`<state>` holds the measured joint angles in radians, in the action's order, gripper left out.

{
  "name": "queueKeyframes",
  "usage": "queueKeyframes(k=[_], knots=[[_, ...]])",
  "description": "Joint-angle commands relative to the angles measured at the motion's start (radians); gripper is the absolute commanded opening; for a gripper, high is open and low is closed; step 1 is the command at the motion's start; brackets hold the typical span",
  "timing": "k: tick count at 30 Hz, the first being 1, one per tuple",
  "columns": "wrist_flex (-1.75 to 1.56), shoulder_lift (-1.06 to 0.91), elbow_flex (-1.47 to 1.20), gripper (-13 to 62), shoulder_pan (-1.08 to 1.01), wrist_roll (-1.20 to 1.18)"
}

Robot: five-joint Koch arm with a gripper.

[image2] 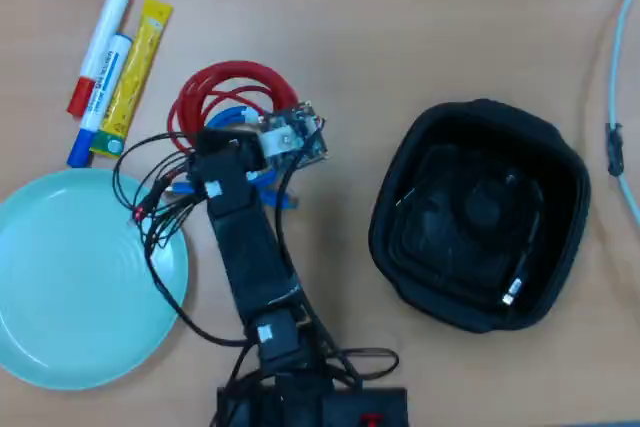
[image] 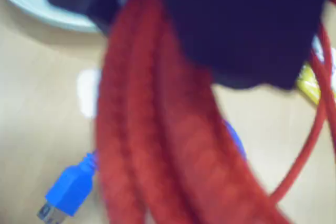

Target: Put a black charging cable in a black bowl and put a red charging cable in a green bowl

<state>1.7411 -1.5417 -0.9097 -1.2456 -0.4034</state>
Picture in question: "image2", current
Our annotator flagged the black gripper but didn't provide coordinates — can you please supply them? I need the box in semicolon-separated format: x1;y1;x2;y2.
189;127;265;208

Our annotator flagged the light teal plate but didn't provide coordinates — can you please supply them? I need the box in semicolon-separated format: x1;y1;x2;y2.
0;168;190;392

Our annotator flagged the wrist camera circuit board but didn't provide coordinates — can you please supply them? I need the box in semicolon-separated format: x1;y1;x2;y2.
257;100;331;171

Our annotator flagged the yellow sachet stick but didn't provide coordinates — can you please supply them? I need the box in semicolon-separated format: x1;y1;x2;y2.
89;0;175;160

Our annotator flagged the black charging cable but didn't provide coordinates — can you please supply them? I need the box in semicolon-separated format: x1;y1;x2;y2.
394;144;546;308

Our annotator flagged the white marker red cap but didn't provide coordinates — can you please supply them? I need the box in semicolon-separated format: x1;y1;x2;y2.
66;0;132;119

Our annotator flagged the red charging cable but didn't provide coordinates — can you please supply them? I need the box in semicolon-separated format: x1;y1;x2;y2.
167;60;301;153

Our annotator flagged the black cable clip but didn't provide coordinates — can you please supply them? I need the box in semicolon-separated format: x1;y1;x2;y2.
604;121;626;178

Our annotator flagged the white cable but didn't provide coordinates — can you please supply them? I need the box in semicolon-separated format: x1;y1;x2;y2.
607;0;640;228

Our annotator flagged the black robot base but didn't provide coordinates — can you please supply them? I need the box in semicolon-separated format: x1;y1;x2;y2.
215;379;411;427

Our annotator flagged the white marker blue cap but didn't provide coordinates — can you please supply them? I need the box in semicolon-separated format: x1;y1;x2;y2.
66;34;135;169

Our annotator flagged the black square bowl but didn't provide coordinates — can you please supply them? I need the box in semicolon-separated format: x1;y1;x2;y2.
367;99;592;336

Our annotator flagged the blue charging cable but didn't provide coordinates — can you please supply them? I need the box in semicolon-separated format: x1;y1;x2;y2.
164;105;301;211

